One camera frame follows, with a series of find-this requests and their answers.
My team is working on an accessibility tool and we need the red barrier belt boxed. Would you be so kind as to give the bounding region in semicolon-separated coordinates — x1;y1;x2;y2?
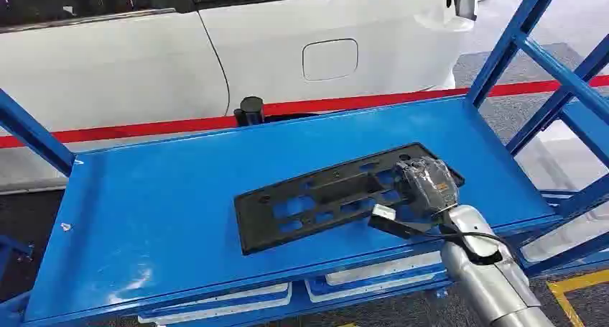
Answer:
0;75;609;150

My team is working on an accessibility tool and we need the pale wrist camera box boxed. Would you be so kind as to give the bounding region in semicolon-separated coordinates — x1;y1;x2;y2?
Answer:
367;203;432;241

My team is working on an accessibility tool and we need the blue metal shelf rack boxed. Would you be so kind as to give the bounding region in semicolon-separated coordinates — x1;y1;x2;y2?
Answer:
0;0;609;327

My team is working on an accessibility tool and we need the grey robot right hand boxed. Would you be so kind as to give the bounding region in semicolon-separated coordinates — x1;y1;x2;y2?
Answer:
394;156;460;221

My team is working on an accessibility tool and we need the black plastic mounting plate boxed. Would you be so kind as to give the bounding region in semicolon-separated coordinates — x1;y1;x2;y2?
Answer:
233;142;466;257

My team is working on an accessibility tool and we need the white car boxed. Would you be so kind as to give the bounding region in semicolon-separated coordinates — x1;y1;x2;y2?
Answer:
0;0;478;195

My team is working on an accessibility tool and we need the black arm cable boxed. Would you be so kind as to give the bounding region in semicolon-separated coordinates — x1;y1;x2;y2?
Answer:
404;222;522;267

